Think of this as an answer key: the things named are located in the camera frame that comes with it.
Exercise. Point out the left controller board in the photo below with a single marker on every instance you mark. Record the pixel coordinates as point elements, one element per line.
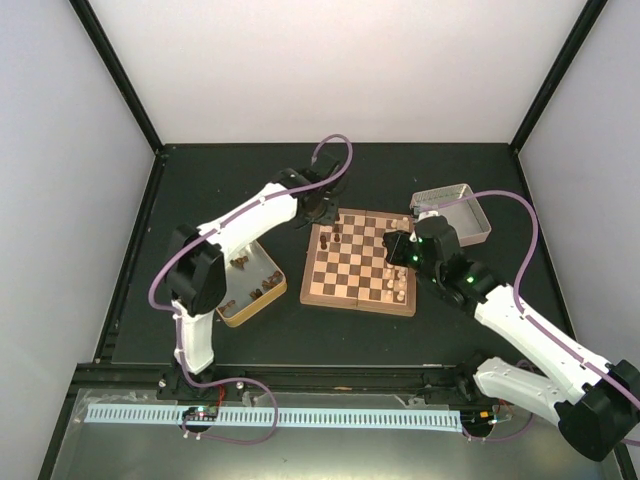
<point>200,413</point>

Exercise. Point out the white slotted cable duct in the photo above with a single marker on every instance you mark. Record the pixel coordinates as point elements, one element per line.
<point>332,418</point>

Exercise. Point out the black frame post left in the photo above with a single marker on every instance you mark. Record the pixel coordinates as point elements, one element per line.
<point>103,46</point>

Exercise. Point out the right controller board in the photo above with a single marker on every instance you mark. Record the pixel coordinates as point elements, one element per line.
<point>476,418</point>

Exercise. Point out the dark pieces in tin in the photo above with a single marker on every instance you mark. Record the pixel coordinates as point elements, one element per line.
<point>244,276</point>

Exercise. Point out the black mounting rail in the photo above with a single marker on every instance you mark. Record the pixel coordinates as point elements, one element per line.
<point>440,384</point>

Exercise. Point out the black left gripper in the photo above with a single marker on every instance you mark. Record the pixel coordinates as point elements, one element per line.
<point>328,219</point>

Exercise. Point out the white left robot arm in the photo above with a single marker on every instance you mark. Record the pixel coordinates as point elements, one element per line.
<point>192,284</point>

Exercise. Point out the wooden folding chess board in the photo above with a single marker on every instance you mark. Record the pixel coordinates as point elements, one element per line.
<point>351,274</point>

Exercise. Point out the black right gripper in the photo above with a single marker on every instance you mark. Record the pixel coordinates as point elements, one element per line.
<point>395,241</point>

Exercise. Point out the black frame post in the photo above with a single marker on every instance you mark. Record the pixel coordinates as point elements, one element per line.
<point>103,46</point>
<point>572,45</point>

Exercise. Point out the black frame post right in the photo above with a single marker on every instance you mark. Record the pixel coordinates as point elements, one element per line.
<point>572,45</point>

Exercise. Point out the controller board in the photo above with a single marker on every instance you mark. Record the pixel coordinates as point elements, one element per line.
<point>200,413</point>
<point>476,418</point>

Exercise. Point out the pink metal tin tray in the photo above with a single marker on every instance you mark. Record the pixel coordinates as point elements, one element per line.
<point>456,204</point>

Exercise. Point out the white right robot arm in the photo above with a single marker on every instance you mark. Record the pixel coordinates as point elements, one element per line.
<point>593,402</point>

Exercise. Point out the yellow bear tin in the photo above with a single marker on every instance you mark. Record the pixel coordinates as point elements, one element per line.
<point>274,291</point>

